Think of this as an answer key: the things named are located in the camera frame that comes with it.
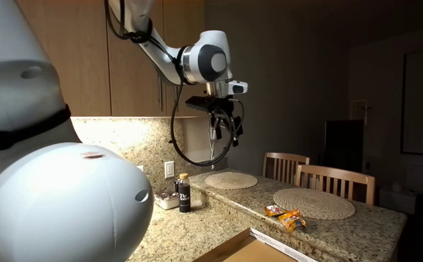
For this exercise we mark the small dark jar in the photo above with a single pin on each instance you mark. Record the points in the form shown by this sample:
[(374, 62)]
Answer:
[(176, 185)]

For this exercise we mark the black television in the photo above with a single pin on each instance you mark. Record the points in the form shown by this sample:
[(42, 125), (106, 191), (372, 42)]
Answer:
[(344, 145)]

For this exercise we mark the orange sachet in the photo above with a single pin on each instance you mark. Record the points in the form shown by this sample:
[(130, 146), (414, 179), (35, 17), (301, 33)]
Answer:
[(274, 210), (292, 219)]

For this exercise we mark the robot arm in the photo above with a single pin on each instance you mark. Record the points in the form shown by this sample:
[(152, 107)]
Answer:
[(62, 203)]

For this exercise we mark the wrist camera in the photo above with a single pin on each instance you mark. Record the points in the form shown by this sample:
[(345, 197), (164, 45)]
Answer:
[(198, 103)]

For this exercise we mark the wooden chair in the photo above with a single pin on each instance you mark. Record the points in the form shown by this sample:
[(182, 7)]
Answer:
[(336, 182), (284, 167)]

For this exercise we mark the round woven placemat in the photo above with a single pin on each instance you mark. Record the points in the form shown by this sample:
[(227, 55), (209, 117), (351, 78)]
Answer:
[(231, 180), (314, 203)]

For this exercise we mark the dark bottle with cork lid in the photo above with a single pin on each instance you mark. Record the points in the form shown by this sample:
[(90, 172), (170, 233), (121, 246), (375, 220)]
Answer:
[(184, 194)]

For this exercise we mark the wooden cabinet door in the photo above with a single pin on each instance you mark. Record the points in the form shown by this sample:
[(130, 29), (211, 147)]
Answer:
[(184, 18), (133, 80), (76, 54)]

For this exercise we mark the white container with dark lid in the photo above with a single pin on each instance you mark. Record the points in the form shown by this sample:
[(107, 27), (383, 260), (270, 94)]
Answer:
[(166, 199)]

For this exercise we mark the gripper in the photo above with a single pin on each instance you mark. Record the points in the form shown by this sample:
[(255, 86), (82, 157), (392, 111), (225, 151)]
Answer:
[(223, 106)]

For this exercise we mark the cardboard box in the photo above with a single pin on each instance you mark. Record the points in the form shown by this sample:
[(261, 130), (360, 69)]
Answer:
[(255, 251)]

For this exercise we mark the small framed wall picture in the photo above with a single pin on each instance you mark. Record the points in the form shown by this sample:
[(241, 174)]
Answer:
[(358, 110)]

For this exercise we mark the white wall socket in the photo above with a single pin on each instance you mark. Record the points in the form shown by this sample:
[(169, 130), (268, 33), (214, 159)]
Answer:
[(169, 169), (140, 168)]

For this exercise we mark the low white cabinet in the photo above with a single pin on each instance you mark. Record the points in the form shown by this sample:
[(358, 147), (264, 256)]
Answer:
[(411, 198)]

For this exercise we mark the wooden wall cabinet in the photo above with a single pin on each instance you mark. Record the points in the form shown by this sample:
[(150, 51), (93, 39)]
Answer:
[(87, 54)]

